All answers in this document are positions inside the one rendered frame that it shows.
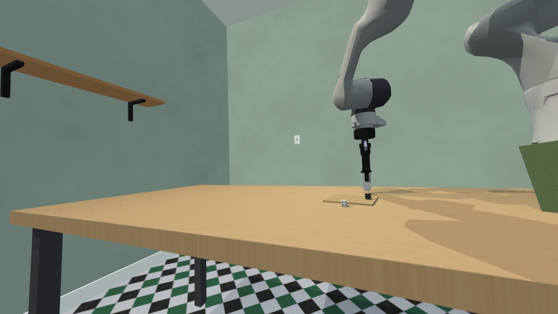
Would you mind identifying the tan square mat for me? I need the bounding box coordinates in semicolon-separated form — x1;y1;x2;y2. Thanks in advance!
323;194;378;206

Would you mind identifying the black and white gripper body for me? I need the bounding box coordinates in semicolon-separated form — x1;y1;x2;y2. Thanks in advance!
354;127;375;145

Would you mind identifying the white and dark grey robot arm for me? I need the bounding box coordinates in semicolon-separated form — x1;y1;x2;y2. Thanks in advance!
333;0;558;143

